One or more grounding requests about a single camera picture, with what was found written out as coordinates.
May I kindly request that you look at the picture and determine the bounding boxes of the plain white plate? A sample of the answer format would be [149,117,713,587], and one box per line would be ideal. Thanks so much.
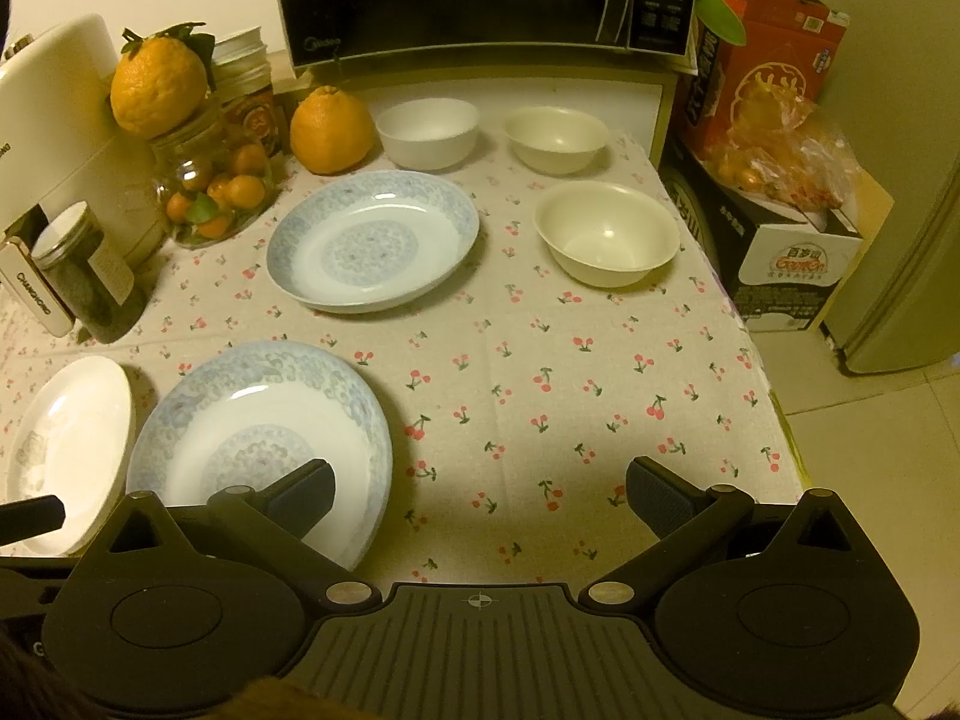
[2,356,135,557]

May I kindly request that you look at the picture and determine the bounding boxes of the blue patterned plate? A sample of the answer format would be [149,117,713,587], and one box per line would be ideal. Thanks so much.
[265,169,480,314]
[127,341,394,569]

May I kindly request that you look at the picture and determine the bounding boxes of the cream large bowl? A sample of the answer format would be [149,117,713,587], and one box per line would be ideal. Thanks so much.
[532,181,680,289]

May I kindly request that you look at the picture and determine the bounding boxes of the cream small bowl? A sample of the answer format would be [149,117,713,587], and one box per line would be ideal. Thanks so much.
[503,106,608,176]

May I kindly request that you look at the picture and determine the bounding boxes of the white small bowl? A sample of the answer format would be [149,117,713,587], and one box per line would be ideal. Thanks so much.
[376,98,480,171]

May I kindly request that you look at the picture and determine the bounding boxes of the white kitchen appliance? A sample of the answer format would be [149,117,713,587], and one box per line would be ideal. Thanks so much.
[0,15,164,337]

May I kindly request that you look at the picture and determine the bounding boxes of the cherry print tablecloth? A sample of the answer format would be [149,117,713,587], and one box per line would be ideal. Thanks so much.
[0,127,806,589]

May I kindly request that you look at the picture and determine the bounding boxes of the dark jar with metal lid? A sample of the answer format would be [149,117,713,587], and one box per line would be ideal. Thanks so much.
[31,200,146,343]

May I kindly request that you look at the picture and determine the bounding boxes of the black white water carton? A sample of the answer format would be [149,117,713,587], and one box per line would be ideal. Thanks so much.
[659,141,897,335]

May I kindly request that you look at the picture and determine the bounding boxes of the glass jar of kumquats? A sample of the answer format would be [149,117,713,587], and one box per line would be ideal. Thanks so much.
[149,101,277,249]

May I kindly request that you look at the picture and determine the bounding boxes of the orange citrus on table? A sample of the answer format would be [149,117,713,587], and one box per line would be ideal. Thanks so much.
[290,86,376,176]

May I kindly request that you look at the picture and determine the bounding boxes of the plastic bag of fruit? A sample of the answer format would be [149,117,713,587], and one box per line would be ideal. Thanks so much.
[703,85,859,213]

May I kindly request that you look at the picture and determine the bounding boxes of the orange labelled jar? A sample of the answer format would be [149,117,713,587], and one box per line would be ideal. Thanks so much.
[221,85,281,156]

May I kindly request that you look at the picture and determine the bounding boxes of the orange cardboard fruit box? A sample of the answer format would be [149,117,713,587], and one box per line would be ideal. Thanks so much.
[674,0,850,158]

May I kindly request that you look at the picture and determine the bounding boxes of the orange citrus on jar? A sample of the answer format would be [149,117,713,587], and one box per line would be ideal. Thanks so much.
[109,21,215,140]

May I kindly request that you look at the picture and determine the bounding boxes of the stack of white cups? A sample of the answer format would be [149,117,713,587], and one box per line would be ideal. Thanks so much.
[212,26,270,91]

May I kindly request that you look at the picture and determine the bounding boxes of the beige refrigerator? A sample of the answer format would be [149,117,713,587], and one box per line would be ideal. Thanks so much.
[818,0,958,374]

